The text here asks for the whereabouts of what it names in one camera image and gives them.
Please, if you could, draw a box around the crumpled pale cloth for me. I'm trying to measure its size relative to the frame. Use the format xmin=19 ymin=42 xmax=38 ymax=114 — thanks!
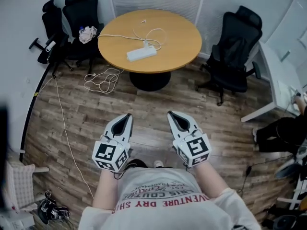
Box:
xmin=79 ymin=25 xmax=98 ymax=44

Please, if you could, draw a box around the person's white printed shirt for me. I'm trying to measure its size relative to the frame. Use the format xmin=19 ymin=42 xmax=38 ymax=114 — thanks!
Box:
xmin=78 ymin=165 xmax=262 ymax=230

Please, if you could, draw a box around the person's right forearm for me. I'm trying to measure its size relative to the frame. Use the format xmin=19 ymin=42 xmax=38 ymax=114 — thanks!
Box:
xmin=191 ymin=161 xmax=232 ymax=197

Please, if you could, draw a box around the pile of metal equipment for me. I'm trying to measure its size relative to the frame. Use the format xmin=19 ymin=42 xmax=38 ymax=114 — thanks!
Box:
xmin=261 ymin=145 xmax=307 ymax=230

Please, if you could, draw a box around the black device with printed tags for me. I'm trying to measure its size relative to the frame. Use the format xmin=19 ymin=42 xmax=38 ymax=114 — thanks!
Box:
xmin=37 ymin=190 xmax=71 ymax=226

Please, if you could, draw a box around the white power strip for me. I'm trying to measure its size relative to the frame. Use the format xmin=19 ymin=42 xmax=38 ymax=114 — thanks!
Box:
xmin=126 ymin=45 xmax=158 ymax=63

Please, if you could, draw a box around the white chair with checked cloth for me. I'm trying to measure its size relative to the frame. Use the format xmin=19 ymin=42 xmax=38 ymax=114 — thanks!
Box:
xmin=4 ymin=161 xmax=50 ymax=212

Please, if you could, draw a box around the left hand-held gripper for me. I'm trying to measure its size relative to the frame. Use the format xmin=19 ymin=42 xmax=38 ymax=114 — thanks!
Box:
xmin=92 ymin=113 xmax=134 ymax=173

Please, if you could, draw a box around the long thin white cable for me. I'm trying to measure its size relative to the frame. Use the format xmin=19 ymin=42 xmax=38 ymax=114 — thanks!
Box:
xmin=35 ymin=76 xmax=95 ymax=199

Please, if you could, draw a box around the black floor cable with adapter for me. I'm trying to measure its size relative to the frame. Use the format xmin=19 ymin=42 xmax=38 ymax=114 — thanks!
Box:
xmin=236 ymin=155 xmax=295 ymax=197

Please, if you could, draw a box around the white handheld device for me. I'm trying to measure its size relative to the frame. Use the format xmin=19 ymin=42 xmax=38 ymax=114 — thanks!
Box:
xmin=44 ymin=41 xmax=57 ymax=53

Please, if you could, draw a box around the white box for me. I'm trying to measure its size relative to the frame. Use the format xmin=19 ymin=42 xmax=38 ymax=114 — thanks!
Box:
xmin=0 ymin=208 xmax=35 ymax=230

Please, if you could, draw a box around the person's left forearm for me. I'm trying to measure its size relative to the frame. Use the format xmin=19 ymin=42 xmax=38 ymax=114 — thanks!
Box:
xmin=92 ymin=168 xmax=126 ymax=210

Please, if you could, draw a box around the black office chair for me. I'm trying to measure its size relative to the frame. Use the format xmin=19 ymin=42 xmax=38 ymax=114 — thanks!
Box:
xmin=61 ymin=0 xmax=106 ymax=75
xmin=28 ymin=0 xmax=72 ymax=72
xmin=195 ymin=5 xmax=263 ymax=106

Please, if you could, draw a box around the round wooden table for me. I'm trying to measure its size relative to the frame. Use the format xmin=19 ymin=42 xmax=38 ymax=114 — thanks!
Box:
xmin=97 ymin=8 xmax=203 ymax=92

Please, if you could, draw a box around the white desk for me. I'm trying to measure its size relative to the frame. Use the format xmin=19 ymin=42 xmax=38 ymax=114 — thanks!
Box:
xmin=240 ymin=41 xmax=307 ymax=123

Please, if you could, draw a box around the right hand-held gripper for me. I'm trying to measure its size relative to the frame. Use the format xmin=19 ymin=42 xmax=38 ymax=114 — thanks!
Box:
xmin=166 ymin=111 xmax=212 ymax=168

